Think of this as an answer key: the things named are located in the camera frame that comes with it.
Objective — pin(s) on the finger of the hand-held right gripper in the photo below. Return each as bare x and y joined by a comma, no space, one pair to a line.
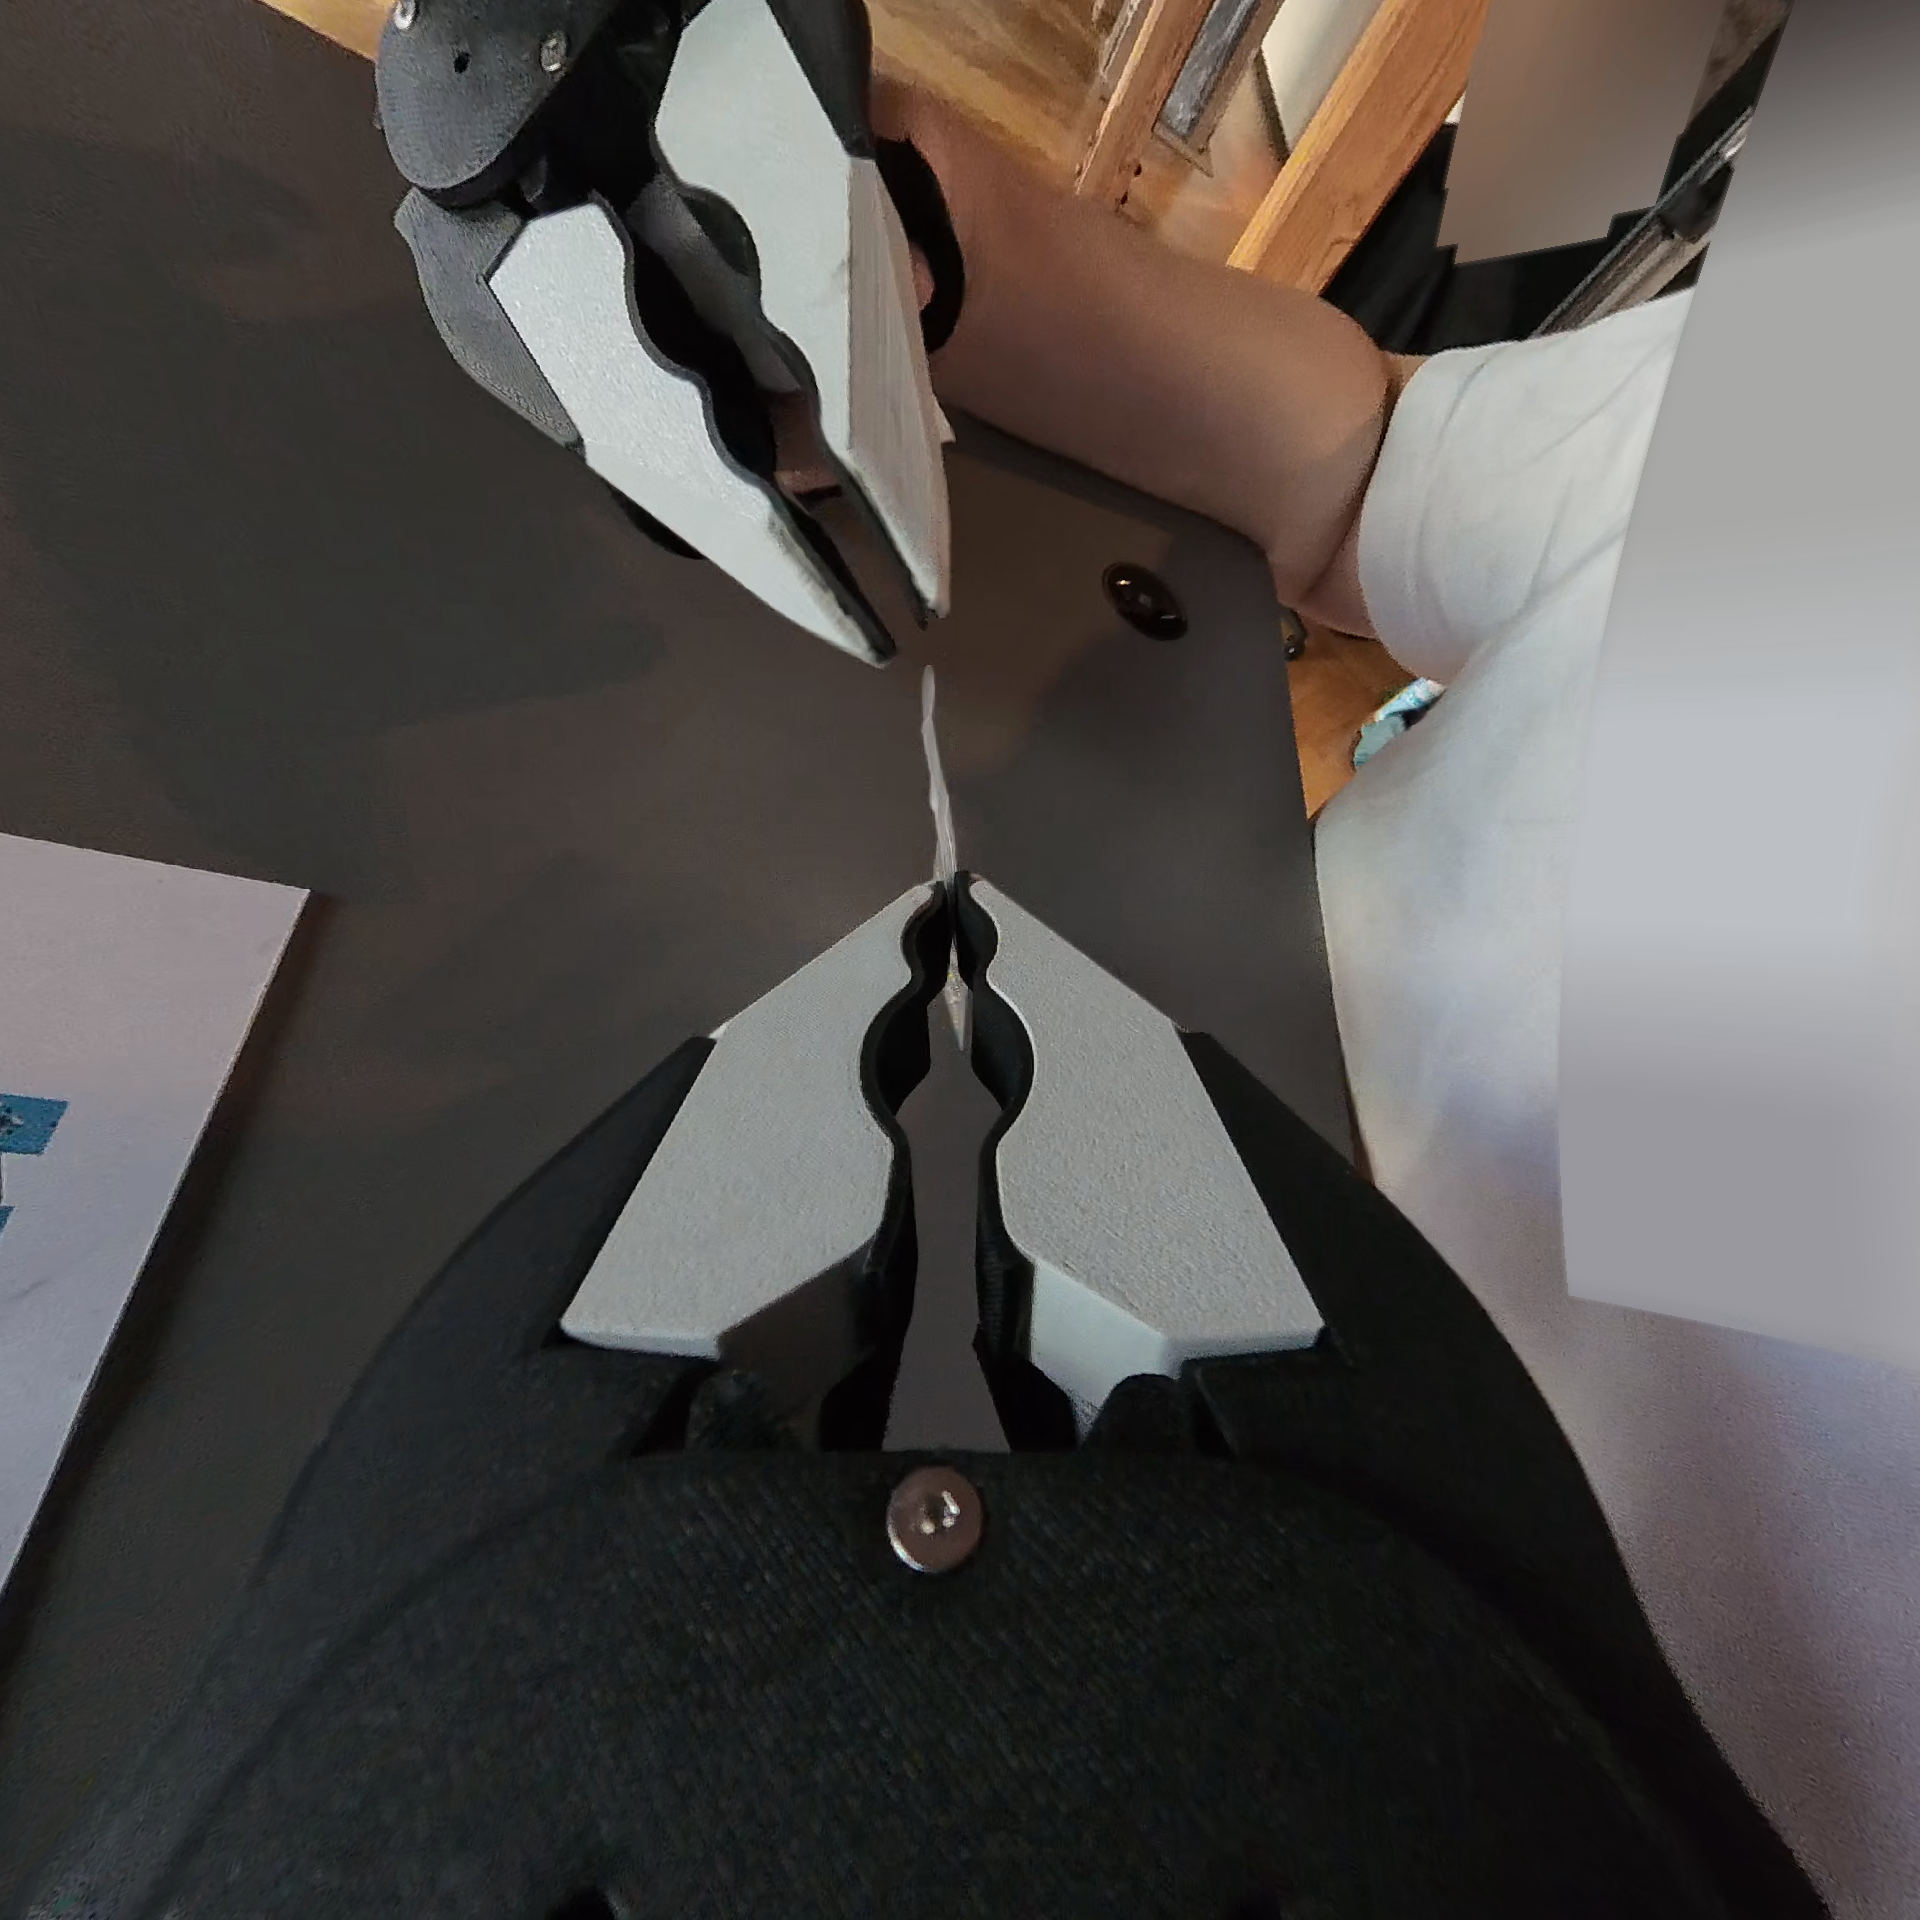
779,135
628,390

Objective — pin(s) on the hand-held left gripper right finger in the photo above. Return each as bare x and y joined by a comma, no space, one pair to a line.
1140,1184

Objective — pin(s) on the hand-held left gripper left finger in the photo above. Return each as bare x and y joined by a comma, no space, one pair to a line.
751,1184

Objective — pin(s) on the person's right forearm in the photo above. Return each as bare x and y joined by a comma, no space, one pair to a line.
1171,345

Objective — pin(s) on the dark desk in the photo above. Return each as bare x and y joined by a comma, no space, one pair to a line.
375,675

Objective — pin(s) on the black desk screw cap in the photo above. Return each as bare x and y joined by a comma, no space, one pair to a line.
1145,599

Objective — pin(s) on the teal item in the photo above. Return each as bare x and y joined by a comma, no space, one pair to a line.
1394,723

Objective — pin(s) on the white sheet with blue print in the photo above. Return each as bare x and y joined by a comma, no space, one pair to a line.
135,1079

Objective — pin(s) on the blue tape piece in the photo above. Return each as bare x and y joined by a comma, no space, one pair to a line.
31,1126

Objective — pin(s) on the wooden furniture frame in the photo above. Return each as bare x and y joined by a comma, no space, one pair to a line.
1348,135

